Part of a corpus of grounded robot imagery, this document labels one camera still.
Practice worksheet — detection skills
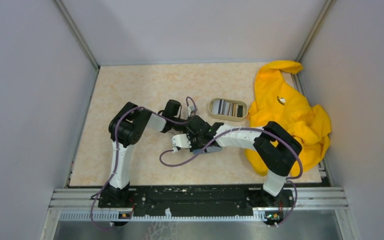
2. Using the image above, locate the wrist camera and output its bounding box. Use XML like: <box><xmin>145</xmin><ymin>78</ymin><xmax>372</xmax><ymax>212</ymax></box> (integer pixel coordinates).
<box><xmin>171</xmin><ymin>133</ymin><xmax>192</xmax><ymax>149</ymax></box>
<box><xmin>187</xmin><ymin>104</ymin><xmax>197</xmax><ymax>116</ymax></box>

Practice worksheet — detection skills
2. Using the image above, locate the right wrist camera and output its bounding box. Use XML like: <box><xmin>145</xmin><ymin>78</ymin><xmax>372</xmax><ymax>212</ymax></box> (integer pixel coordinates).
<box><xmin>171</xmin><ymin>133</ymin><xmax>192</xmax><ymax>149</ymax></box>

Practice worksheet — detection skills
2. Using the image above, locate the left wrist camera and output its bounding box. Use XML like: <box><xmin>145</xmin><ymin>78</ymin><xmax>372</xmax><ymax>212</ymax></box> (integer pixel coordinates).
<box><xmin>187</xmin><ymin>104</ymin><xmax>197</xmax><ymax>116</ymax></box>

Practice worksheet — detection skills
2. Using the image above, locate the beige oval card tray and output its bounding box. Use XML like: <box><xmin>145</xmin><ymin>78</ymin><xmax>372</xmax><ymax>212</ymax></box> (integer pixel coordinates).
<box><xmin>208</xmin><ymin>98</ymin><xmax>248</xmax><ymax>122</ymax></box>

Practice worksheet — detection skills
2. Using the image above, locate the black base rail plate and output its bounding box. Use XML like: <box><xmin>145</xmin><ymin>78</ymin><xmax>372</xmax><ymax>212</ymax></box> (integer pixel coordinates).
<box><xmin>97</xmin><ymin>184</ymin><xmax>295</xmax><ymax>220</ymax></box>

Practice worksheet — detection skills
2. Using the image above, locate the beige card holder wallet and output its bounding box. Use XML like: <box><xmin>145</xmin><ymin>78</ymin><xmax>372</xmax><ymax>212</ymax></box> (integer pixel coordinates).
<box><xmin>190</xmin><ymin>146</ymin><xmax>223</xmax><ymax>155</ymax></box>

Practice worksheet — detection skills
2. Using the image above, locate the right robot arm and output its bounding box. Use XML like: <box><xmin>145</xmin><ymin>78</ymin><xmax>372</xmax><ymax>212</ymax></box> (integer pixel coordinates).
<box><xmin>186</xmin><ymin>116</ymin><xmax>303</xmax><ymax>206</ymax></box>

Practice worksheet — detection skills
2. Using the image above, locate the yellow cloth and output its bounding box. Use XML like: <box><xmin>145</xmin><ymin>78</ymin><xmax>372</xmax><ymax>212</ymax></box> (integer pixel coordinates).
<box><xmin>247</xmin><ymin>60</ymin><xmax>332</xmax><ymax>172</ymax></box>

